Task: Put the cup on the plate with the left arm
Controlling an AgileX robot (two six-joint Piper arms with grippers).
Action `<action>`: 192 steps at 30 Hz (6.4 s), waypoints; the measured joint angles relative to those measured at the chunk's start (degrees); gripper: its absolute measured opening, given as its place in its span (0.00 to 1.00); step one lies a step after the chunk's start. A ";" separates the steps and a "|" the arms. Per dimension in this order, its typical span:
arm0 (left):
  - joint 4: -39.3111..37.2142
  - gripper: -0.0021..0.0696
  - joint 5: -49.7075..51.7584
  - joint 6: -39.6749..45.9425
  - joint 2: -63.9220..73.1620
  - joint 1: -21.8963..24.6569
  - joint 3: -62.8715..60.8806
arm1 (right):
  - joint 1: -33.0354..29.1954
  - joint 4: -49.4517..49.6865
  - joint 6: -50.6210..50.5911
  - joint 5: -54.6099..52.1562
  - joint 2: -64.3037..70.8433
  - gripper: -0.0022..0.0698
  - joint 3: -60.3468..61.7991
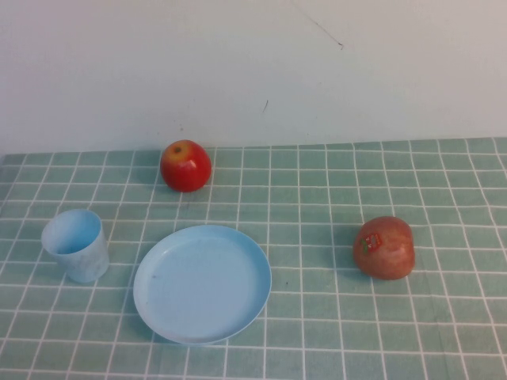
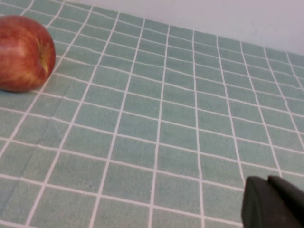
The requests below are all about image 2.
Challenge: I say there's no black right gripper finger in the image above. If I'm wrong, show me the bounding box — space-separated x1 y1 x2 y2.
241 175 304 228

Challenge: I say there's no green white grid tablecloth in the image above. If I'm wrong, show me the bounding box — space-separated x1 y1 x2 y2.
0 0 304 228

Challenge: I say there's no red apple with sticker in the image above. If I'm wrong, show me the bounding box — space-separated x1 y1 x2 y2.
0 15 57 93

